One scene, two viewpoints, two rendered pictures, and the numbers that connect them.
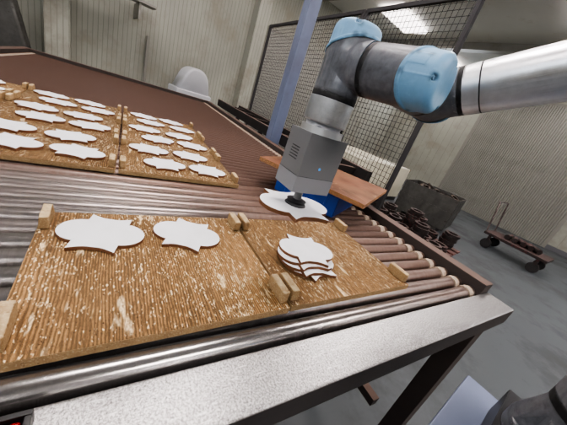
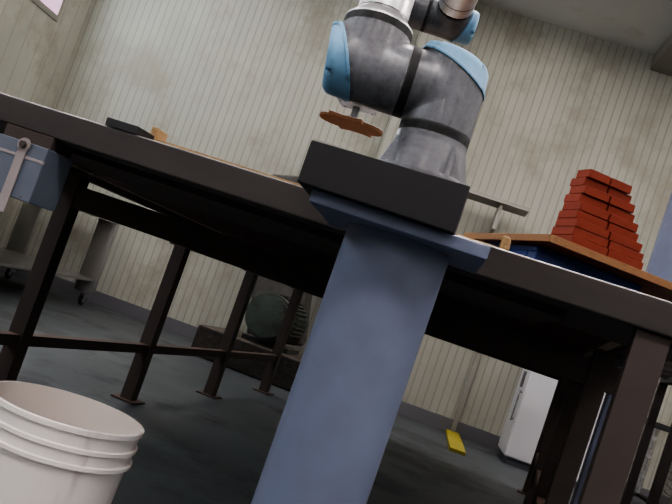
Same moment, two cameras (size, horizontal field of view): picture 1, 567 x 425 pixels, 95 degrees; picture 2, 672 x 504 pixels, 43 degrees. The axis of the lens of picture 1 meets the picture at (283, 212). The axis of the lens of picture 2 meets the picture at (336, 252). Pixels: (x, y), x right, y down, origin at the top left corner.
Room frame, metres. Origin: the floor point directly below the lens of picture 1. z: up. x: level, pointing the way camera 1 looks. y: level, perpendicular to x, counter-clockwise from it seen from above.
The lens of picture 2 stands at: (-0.64, -1.50, 0.72)
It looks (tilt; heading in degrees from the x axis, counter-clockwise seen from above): 3 degrees up; 51
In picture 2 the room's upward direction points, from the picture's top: 19 degrees clockwise
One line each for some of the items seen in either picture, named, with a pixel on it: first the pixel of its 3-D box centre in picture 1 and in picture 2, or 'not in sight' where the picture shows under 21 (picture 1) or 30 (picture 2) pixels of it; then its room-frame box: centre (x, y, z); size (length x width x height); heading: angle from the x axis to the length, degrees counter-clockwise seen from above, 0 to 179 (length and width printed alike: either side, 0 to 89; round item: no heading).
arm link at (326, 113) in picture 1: (328, 115); not in sight; (0.48, -0.02, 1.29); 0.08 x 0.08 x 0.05
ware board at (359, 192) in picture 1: (328, 176); (582, 268); (1.27, -0.15, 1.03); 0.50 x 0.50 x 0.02; 66
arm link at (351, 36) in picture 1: (347, 65); not in sight; (0.48, -0.02, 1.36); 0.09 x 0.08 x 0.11; 52
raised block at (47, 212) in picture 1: (45, 215); not in sight; (0.41, 0.43, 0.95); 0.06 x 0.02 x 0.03; 37
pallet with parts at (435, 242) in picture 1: (408, 224); not in sight; (3.77, -1.83, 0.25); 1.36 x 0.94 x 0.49; 44
